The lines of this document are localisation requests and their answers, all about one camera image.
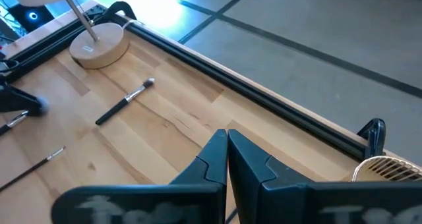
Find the short thin makeup brush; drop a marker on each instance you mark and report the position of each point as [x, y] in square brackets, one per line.
[231, 216]

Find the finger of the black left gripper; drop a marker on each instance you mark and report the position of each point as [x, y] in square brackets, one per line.
[13, 100]

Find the thin black makeup brush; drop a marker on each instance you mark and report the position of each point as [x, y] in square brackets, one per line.
[33, 168]

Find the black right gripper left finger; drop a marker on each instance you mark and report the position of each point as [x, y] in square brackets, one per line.
[211, 171]

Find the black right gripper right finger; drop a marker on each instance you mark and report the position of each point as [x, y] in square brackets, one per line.
[247, 164]

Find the black tapered makeup brush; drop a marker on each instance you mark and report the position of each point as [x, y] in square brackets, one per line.
[115, 110]

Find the white shade wooden base lamp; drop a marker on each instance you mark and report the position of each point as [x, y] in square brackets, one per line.
[99, 49]

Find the fluffy grey powder brush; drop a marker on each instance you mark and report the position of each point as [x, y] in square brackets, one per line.
[18, 118]

